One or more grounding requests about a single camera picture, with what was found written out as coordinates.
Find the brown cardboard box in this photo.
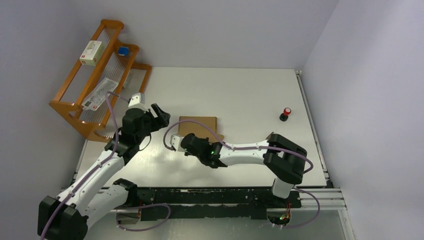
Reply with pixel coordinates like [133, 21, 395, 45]
[177, 116, 224, 143]

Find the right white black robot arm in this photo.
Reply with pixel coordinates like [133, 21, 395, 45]
[171, 133, 308, 207]

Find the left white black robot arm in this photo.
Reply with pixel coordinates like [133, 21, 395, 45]
[37, 103, 171, 240]

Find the white green carton box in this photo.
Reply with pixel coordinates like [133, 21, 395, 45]
[79, 40, 105, 66]

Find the clear plastic bag package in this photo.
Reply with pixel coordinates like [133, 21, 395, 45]
[82, 77, 119, 111]

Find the orange wooden rack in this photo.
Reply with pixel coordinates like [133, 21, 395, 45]
[49, 19, 152, 142]

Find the blue round object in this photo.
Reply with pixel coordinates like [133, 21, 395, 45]
[118, 46, 130, 57]

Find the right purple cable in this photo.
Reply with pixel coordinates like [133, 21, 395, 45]
[163, 119, 322, 230]

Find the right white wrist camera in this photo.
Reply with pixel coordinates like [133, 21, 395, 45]
[170, 134, 185, 152]

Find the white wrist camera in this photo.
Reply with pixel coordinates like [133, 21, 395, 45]
[170, 134, 185, 152]
[128, 92, 148, 112]

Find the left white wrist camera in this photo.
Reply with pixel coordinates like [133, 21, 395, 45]
[128, 92, 148, 112]

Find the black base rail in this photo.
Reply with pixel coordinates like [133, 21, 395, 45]
[118, 186, 302, 221]

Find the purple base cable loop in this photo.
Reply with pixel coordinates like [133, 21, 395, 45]
[115, 202, 172, 232]

